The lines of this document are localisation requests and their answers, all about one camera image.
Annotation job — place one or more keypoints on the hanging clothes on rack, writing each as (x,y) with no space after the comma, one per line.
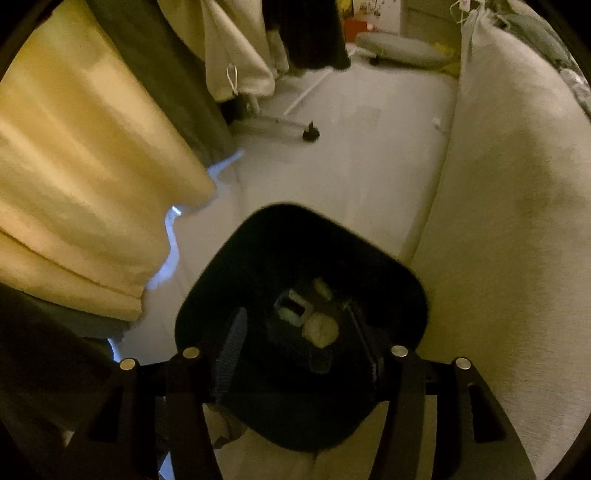
(203,62)

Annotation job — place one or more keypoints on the black trash bin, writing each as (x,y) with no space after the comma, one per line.
(295,317)

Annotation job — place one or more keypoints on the right gripper black right finger ribbed pad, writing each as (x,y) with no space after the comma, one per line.
(443,422)

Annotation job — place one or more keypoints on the white clothes rack base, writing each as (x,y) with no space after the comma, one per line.
(292,89)

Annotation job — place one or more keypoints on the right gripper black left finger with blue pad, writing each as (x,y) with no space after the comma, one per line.
(156,411)

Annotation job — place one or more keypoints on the grey cushioned stool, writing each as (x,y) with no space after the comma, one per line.
(390,48)

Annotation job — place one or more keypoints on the yellow garment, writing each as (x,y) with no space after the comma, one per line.
(90,167)

